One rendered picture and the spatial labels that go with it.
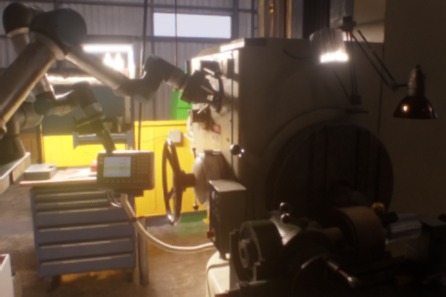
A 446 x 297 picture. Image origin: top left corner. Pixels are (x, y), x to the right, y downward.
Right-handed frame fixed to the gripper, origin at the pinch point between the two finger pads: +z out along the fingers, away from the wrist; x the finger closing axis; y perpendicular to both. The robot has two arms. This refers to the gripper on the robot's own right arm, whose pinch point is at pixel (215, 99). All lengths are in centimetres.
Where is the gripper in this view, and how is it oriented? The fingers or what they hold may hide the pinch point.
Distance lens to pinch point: 149.5
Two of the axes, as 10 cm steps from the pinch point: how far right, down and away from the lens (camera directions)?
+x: 4.1, -8.6, 3.0
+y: 2.9, -1.8, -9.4
